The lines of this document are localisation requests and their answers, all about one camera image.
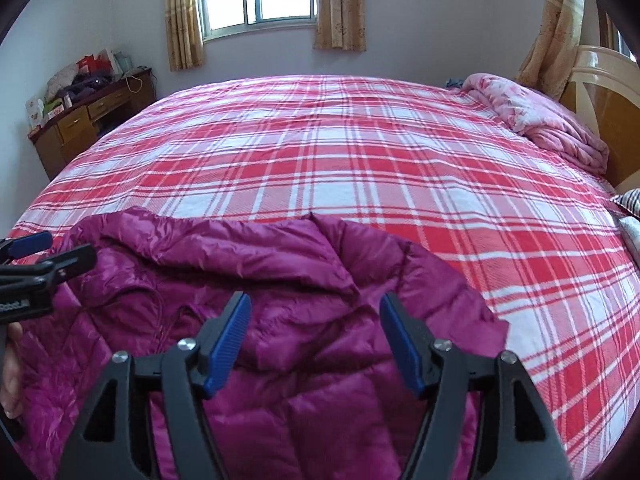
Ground pink folded quilt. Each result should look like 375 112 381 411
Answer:
461 73 611 176

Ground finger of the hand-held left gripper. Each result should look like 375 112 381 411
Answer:
0 231 54 264
0 243 98 289

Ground striped pillow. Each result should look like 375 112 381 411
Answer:
610 188 640 219

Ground white cable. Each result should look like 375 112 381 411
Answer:
124 66 152 94

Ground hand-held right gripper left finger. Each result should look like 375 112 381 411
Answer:
57 290 253 480

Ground beige patterned curtain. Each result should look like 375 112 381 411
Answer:
515 0 586 102
312 0 367 53
164 0 206 72

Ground wooden desk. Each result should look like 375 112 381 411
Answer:
27 68 159 181

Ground white floral box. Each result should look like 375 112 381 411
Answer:
26 96 46 129

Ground magenta puffer jacket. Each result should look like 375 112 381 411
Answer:
10 207 511 480

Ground bed with red plaid sheet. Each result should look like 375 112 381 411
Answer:
10 74 640 480

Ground pile of dark clothes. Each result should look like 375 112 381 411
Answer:
62 74 113 103

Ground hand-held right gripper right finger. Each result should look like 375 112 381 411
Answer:
378 291 574 480

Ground grey floral pillow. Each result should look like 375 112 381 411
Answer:
619 215 640 257

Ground large side window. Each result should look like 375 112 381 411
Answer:
599 9 639 67

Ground wooden headboard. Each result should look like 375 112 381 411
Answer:
559 44 640 192

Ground person's left hand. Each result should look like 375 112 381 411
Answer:
0 322 26 421

